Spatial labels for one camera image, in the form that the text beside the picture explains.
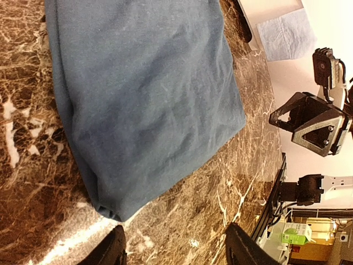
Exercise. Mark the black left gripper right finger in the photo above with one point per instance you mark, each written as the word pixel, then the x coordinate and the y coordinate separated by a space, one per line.
pixel 242 250

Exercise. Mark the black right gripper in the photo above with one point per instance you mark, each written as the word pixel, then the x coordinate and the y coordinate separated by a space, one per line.
pixel 314 127

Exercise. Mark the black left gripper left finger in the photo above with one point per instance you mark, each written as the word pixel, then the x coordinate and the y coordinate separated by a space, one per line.
pixel 110 251

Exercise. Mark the blue garment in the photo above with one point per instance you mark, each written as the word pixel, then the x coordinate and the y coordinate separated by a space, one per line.
pixel 146 93

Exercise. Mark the green white cardboard box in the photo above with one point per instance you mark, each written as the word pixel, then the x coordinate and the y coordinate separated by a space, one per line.
pixel 296 233

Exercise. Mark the light blue cloth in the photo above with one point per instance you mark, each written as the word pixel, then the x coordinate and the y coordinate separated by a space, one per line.
pixel 287 37

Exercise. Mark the black front rail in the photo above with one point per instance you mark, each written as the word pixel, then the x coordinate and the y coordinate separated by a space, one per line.
pixel 272 206

